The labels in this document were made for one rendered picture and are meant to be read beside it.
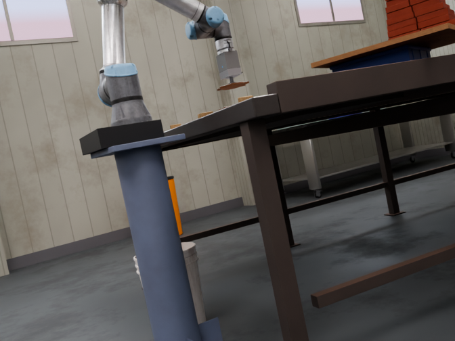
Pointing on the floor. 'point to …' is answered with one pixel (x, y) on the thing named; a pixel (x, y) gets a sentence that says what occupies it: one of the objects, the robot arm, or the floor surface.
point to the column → (158, 241)
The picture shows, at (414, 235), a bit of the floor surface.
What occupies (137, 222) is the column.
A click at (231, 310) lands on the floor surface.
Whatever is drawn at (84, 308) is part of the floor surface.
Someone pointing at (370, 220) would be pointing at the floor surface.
